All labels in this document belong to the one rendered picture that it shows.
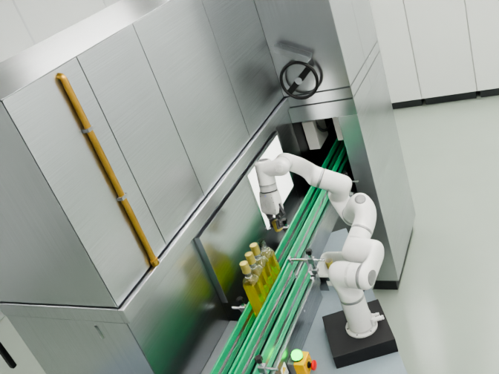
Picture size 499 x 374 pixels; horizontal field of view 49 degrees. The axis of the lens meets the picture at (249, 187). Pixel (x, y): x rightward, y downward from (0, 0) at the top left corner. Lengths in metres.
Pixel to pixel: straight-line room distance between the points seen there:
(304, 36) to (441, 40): 2.94
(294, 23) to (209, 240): 1.22
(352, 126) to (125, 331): 1.66
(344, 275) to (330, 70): 1.21
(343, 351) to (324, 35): 1.50
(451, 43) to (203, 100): 3.70
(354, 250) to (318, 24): 1.21
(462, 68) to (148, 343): 4.45
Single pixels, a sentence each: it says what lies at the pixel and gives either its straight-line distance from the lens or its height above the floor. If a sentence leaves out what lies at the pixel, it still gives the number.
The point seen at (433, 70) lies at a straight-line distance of 5.78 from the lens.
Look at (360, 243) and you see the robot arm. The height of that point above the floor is 1.16.
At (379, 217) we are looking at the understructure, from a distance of 3.28.
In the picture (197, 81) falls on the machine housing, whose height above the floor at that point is 1.80.
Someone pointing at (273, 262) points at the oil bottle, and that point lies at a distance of 2.38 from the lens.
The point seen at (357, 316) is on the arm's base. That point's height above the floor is 0.91.
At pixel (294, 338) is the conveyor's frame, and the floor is 0.84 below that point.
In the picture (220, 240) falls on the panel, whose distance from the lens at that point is 2.29.
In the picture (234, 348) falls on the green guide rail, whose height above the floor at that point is 0.91.
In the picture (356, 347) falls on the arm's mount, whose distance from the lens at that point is 2.21.
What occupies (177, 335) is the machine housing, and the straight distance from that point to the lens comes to 2.12.
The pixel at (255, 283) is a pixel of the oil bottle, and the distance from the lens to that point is 2.23.
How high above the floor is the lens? 2.38
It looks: 27 degrees down
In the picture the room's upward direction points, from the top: 20 degrees counter-clockwise
